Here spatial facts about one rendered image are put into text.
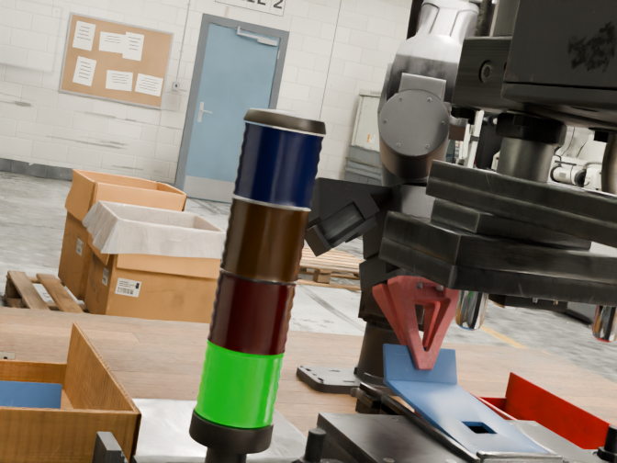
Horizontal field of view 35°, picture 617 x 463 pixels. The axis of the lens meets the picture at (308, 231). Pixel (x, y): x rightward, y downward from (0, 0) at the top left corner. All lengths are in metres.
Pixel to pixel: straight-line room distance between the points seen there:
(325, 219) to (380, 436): 0.19
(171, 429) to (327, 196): 0.24
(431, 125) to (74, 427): 0.35
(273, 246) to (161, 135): 11.25
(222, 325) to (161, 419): 0.41
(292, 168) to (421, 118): 0.35
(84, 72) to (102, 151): 0.93
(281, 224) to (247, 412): 0.09
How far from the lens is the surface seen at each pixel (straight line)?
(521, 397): 1.10
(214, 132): 11.81
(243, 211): 0.44
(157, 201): 4.78
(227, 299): 0.45
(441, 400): 0.79
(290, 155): 0.43
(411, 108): 0.78
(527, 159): 0.69
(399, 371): 0.81
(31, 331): 1.16
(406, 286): 0.80
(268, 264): 0.44
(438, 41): 0.93
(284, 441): 0.85
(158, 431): 0.83
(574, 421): 1.04
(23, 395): 0.86
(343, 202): 0.79
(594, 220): 0.58
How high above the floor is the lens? 1.20
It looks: 7 degrees down
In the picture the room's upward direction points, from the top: 10 degrees clockwise
